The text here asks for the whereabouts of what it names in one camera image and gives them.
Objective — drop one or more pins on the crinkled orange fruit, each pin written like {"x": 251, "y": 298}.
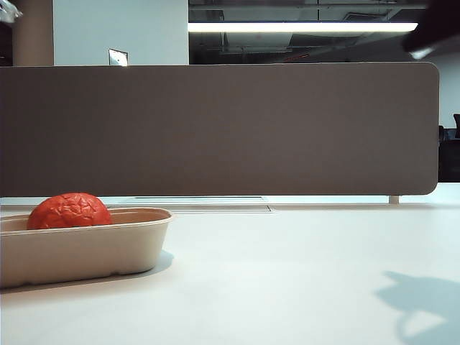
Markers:
{"x": 70, "y": 212}

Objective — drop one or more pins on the blurry grey left robot arm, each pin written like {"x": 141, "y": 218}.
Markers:
{"x": 9, "y": 13}

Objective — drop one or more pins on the beige building column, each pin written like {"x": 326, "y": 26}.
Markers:
{"x": 33, "y": 39}

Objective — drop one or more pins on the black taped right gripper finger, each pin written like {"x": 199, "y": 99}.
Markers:
{"x": 426, "y": 45}

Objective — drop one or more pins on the large grey-brown desk divider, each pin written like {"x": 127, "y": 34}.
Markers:
{"x": 219, "y": 129}

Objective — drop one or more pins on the white wall switch plate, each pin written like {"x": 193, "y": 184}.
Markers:
{"x": 118, "y": 57}

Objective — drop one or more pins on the beige paper lunchbox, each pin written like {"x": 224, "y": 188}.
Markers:
{"x": 82, "y": 251}

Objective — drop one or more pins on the long ceiling light strip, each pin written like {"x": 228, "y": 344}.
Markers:
{"x": 302, "y": 27}

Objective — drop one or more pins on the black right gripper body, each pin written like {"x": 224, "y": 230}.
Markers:
{"x": 443, "y": 16}

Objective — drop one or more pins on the black office chair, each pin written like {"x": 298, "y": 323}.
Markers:
{"x": 450, "y": 158}

